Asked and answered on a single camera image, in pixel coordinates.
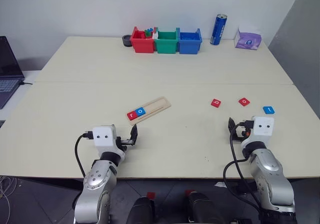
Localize dark laptop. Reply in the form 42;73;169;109
0;35;26;110

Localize thin white wires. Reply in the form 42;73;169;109
0;176;19;224

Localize red plastic bin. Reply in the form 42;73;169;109
130;26;157;54

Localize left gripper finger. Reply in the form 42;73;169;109
130;124;139;147

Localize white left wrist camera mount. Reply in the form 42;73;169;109
91;125;126;163

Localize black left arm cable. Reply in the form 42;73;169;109
74;131;95;179

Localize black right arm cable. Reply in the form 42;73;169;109
222;122;263;211

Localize blue drink can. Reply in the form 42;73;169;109
209;13;229;46

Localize dark rounded shape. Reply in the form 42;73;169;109
125;196;156;224
185;191;225;224

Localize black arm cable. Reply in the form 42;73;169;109
222;122;263;211
74;131;95;179

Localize wooden letter tray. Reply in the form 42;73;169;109
126;96;172;127

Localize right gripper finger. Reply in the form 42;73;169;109
227;117;238;135

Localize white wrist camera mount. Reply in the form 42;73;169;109
241;116;275;157
91;125;126;163

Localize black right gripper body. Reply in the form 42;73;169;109
229;120;255;144

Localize purple tissue pack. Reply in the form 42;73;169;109
233;27;263;50

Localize black round container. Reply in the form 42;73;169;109
121;34;134;48

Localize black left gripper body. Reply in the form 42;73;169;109
115;136;134;148

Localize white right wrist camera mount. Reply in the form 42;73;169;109
241;116;275;157

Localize blue plastic bin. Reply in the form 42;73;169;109
177;27;203;55

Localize green plastic bin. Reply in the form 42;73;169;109
154;29;180;55

